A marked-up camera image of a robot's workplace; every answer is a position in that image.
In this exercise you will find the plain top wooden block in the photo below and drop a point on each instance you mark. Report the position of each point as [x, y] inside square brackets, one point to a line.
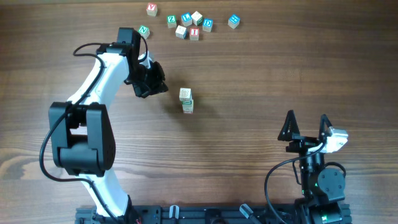
[197, 18]

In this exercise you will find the blue sided white block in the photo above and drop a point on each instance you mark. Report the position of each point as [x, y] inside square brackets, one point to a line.
[181, 32]

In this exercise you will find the blue X wooden block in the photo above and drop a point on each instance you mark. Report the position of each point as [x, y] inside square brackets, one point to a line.
[185, 94]

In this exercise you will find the blue L wooden block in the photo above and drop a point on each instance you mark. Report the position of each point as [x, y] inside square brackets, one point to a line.
[186, 19]

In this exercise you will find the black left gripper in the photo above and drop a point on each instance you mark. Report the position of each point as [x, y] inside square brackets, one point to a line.
[159, 85]

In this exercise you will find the blue D wooden block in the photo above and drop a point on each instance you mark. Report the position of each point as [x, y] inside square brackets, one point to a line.
[207, 24]

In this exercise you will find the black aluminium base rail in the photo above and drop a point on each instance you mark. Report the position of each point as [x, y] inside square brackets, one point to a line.
[217, 214]

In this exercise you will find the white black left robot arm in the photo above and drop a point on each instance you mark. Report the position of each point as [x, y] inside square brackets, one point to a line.
[80, 131]

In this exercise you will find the red Y wooden block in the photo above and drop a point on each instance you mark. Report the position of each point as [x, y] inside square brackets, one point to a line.
[151, 9]

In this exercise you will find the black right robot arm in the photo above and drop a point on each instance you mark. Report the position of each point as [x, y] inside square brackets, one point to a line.
[322, 183]

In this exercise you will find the green Z wooden block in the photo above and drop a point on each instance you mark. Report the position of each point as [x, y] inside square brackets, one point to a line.
[171, 21]

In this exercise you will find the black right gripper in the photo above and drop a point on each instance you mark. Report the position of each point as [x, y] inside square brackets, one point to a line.
[301, 143]

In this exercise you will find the green sided wooden block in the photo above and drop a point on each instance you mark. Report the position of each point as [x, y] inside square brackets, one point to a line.
[187, 105]

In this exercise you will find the green N wooden block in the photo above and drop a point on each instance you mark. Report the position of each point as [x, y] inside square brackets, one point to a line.
[144, 31]

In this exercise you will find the red I wooden block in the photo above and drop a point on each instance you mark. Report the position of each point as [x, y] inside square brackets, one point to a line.
[194, 34]

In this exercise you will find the blue lone wooden block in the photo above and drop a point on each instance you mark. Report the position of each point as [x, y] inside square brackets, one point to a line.
[234, 21]

